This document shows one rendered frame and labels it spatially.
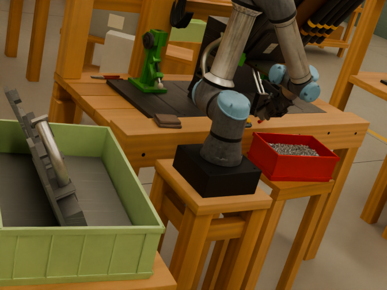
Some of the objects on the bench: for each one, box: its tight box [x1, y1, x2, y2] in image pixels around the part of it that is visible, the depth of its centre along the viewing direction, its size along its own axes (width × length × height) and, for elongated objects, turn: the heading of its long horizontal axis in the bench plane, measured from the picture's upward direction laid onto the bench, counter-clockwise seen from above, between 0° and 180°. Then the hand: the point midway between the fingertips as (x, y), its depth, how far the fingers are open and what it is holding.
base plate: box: [106, 79, 327, 119], centre depth 279 cm, size 42×110×2 cm, turn 97°
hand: (256, 113), depth 242 cm, fingers closed
